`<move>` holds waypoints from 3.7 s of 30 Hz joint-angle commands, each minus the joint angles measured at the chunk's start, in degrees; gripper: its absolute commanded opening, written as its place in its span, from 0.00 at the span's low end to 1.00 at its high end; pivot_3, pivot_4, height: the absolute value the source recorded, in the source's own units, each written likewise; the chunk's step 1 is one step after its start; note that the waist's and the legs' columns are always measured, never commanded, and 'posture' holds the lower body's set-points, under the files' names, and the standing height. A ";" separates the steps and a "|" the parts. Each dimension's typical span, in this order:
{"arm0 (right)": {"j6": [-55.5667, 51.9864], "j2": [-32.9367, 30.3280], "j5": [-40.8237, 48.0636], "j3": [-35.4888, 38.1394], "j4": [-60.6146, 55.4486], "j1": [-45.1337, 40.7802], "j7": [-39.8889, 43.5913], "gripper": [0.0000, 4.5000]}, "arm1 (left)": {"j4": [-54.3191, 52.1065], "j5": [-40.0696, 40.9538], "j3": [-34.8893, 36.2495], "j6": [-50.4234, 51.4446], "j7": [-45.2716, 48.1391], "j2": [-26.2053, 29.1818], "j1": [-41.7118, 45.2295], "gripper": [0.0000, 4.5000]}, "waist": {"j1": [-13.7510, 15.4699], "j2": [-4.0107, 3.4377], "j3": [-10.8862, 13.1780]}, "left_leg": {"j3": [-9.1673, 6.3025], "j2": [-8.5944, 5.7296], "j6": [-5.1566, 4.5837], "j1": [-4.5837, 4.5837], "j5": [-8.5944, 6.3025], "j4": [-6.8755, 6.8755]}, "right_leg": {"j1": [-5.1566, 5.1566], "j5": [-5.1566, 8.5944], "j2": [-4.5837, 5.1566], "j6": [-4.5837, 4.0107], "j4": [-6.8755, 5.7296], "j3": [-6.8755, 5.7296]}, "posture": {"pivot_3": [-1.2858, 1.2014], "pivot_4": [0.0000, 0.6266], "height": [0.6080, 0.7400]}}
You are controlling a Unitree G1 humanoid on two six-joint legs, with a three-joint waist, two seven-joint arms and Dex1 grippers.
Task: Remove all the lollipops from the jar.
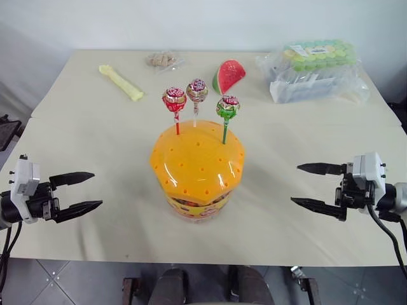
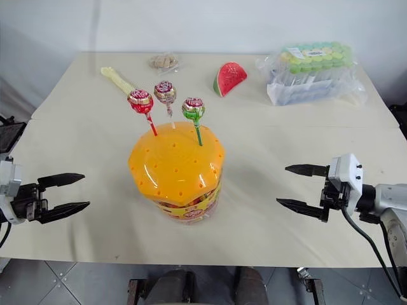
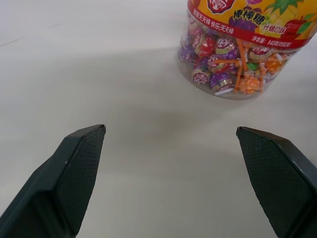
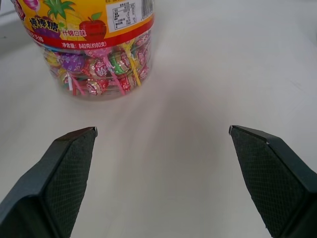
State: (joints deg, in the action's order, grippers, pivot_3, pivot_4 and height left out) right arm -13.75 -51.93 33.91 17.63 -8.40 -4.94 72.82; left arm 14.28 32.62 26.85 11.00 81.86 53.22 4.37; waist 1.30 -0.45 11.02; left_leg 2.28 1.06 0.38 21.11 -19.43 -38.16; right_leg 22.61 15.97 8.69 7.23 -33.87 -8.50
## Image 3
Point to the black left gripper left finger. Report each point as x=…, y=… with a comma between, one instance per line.
x=62, y=183

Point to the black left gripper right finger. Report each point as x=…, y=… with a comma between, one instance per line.
x=275, y=181

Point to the clear plastic lollipop jar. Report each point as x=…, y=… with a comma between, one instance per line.
x=241, y=47

